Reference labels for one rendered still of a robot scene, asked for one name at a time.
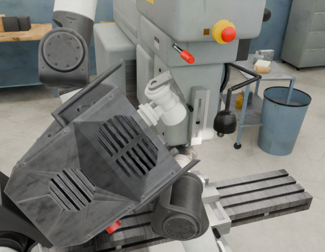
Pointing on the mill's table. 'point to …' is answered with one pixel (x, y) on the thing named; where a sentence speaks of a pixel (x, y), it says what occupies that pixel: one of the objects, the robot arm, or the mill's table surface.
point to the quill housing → (209, 75)
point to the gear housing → (200, 46)
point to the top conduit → (266, 15)
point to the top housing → (203, 17)
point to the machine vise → (216, 212)
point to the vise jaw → (210, 195)
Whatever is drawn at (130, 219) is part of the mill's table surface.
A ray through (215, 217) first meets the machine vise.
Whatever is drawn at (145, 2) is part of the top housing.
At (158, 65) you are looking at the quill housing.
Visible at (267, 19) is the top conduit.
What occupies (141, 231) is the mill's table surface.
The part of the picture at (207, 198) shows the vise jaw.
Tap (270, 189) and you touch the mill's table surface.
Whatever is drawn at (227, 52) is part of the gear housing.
